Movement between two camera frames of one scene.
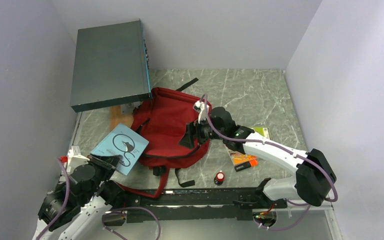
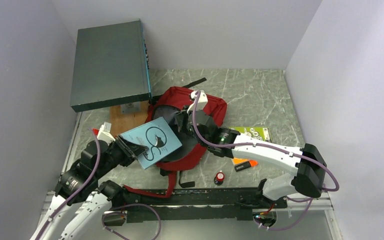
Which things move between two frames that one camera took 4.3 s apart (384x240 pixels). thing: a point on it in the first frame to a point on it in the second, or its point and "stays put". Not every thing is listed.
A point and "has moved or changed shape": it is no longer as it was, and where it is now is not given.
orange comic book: (237, 157) stays put
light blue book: (122, 141) has moved or changed shape
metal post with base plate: (128, 108) stays put
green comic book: (262, 131) stays put
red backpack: (161, 117) has moved or changed shape
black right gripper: (191, 128) to (181, 118)
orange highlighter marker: (246, 165) stays put
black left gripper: (109, 161) to (131, 151)
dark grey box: (111, 64) stays put
